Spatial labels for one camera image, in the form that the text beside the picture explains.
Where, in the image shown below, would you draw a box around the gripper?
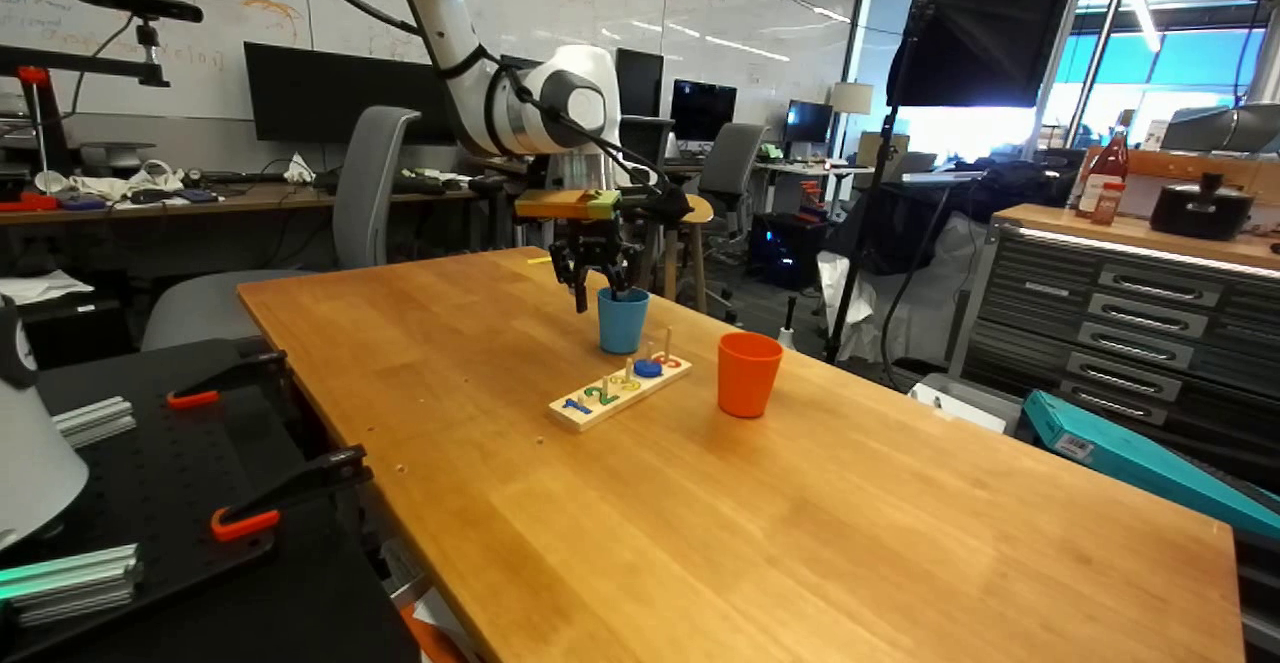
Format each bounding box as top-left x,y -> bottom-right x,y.
549,219 -> 643,314

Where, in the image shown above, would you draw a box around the blue plastic cup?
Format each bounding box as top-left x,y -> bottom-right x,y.
597,286 -> 652,356

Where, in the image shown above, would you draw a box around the orange plastic cup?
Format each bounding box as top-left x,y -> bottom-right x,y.
716,331 -> 785,420

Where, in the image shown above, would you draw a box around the wooden stool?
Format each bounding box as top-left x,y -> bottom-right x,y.
655,192 -> 717,316

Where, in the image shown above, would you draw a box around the wooden number peg puzzle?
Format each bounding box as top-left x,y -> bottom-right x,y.
547,327 -> 694,434

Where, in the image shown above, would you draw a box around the dark office chair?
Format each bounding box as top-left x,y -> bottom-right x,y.
695,122 -> 768,246

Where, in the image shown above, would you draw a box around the computer tower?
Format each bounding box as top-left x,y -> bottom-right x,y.
748,211 -> 829,292

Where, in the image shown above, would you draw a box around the row of monitors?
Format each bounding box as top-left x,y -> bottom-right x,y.
614,46 -> 836,146

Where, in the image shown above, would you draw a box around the grey office chair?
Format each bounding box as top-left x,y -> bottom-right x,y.
139,105 -> 423,353

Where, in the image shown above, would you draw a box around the white plastic sheet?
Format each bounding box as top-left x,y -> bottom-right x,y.
816,211 -> 993,366

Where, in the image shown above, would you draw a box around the table lamp white shade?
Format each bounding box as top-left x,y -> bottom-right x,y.
829,80 -> 876,162

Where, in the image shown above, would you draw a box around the large black monitor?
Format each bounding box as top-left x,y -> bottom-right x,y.
243,40 -> 463,146

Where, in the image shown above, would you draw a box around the wooden desk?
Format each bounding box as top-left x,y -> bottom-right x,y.
0,181 -> 483,274

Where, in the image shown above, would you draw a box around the black orange spring clamp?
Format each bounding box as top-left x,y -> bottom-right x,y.
164,347 -> 292,412
209,444 -> 374,545

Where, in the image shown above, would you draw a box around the white box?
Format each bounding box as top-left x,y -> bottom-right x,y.
906,372 -> 1023,436

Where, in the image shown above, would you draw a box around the softbox light on stand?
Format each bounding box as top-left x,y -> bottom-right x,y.
822,0 -> 1093,366

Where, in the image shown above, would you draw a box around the red sauce bottle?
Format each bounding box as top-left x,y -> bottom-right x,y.
1074,109 -> 1132,220

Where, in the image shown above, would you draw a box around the metal drawer cabinet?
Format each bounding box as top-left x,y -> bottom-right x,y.
948,202 -> 1280,489

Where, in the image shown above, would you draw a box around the short aluminium extrusion piece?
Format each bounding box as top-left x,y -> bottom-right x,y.
52,395 -> 138,450

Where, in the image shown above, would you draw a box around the teal cardboard box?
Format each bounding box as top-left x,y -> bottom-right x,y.
1018,389 -> 1280,545

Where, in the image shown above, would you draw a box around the black pot with lid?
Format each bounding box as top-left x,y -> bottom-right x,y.
1148,172 -> 1257,242

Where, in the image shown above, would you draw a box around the long aluminium extrusion piece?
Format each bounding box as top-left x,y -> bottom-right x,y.
0,542 -> 145,630

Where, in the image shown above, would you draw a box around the camera on mount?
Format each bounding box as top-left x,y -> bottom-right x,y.
0,0 -> 206,176

